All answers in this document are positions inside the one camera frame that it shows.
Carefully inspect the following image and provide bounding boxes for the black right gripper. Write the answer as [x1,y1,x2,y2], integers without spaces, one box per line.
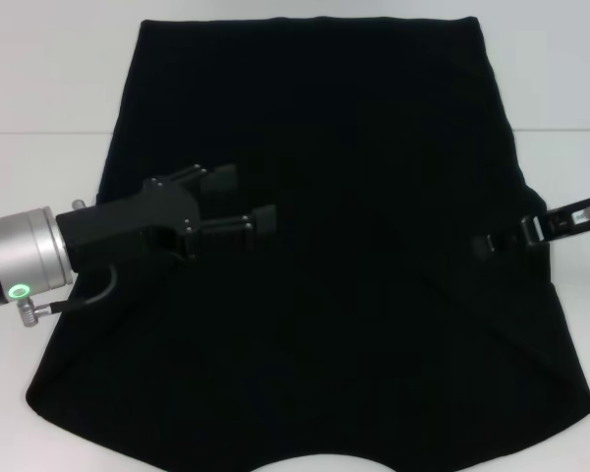
[471,191,590,257]

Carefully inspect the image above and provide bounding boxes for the black shirt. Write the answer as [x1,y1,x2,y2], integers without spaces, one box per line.
[24,16,590,472]

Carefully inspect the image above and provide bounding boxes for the silver left cable connector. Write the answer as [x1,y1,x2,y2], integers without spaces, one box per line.
[17,294,55,326]

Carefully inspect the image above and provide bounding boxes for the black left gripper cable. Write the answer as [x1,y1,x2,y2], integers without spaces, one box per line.
[51,264,119,314]

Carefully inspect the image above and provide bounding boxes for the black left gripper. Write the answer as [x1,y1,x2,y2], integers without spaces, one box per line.
[54,164,277,269]

